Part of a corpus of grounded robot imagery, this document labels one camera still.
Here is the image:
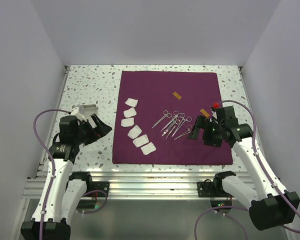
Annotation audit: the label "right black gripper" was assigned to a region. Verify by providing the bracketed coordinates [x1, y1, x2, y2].
[187, 115, 225, 148]

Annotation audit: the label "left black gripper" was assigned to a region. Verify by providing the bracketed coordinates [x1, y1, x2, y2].
[73, 113, 112, 146]

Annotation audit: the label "steel hemostat clamp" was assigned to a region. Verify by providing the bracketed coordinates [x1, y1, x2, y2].
[174, 124, 192, 140]

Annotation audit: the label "steel forceps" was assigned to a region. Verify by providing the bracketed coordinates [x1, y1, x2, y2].
[171, 116, 192, 137]

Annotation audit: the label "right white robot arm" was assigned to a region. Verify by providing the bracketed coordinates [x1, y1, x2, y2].
[188, 106, 300, 231]

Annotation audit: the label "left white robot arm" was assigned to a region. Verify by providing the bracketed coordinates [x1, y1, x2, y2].
[20, 113, 112, 240]

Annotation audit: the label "orange tape strip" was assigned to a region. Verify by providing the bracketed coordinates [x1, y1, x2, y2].
[172, 92, 182, 100]
[200, 108, 210, 118]

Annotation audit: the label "stainless steel instrument tray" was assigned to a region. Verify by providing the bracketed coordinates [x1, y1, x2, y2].
[70, 104, 98, 121]

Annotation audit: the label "white gauze pad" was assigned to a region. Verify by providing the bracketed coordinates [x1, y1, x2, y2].
[140, 142, 157, 156]
[124, 98, 138, 108]
[120, 117, 135, 128]
[132, 134, 149, 148]
[123, 107, 137, 118]
[127, 125, 142, 140]

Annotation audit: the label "purple cloth mat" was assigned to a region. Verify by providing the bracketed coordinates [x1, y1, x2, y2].
[112, 71, 233, 166]

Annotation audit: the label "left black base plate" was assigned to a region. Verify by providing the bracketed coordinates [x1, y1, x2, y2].
[84, 181, 110, 198]

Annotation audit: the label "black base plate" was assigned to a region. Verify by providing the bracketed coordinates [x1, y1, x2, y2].
[84, 181, 110, 198]
[196, 179, 217, 198]

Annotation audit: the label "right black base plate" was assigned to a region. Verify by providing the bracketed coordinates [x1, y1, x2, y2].
[196, 179, 217, 198]

